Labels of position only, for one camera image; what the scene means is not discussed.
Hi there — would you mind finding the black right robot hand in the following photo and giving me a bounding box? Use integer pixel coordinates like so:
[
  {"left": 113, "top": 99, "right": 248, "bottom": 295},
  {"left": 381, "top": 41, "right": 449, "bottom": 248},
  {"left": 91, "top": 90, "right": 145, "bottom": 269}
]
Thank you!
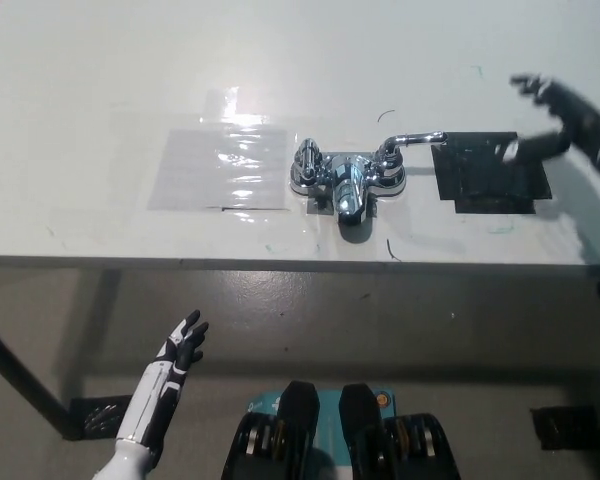
[{"left": 499, "top": 73, "right": 600, "bottom": 164}]

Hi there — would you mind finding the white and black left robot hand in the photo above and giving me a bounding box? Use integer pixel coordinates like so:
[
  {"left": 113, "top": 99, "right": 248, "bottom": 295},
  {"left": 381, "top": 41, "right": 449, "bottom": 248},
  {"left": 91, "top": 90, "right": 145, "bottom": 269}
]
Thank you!
[{"left": 114, "top": 309, "right": 210, "bottom": 449}]

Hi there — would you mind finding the chrome faucet handle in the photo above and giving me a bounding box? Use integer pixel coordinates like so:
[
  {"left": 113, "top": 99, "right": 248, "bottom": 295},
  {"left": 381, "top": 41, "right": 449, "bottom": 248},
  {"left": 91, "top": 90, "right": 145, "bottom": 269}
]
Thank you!
[
  {"left": 377, "top": 131, "right": 447, "bottom": 177},
  {"left": 293, "top": 138, "right": 324, "bottom": 182}
]

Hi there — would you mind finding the chrome faucet body with spout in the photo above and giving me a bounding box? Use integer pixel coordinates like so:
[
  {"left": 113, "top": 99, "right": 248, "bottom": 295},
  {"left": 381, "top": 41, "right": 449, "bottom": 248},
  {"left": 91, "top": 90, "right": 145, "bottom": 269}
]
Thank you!
[{"left": 288, "top": 152, "right": 409, "bottom": 227}]

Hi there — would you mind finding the black table foot plate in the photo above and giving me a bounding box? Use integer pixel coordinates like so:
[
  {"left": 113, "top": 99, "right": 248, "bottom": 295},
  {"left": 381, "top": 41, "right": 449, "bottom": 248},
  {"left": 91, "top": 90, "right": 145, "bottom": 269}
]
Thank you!
[
  {"left": 69, "top": 395, "right": 134, "bottom": 442},
  {"left": 529, "top": 405, "right": 600, "bottom": 451}
]

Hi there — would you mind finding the black tape patch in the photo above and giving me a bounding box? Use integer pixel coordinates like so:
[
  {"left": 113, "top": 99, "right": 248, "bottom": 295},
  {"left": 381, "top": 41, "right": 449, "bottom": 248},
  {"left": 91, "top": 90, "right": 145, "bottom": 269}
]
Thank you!
[{"left": 430, "top": 131, "right": 554, "bottom": 217}]

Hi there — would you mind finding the black table leg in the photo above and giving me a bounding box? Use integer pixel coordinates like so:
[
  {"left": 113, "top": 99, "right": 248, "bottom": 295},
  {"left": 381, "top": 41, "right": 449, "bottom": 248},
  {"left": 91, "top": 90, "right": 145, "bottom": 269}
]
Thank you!
[{"left": 0, "top": 315, "right": 74, "bottom": 441}]

